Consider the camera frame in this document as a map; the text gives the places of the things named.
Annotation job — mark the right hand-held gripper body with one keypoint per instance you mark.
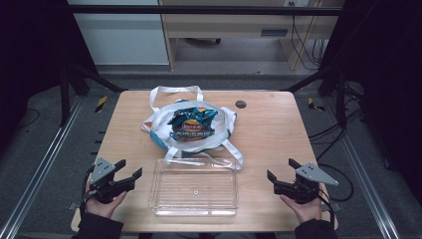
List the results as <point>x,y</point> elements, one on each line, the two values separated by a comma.
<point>303,187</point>

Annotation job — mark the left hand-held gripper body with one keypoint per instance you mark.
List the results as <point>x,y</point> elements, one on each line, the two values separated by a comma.
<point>105,186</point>

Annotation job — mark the person's left hand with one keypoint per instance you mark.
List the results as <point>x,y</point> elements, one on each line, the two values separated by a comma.
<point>104,208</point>

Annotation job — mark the person's right hand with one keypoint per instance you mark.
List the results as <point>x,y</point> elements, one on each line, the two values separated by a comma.
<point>305,210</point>

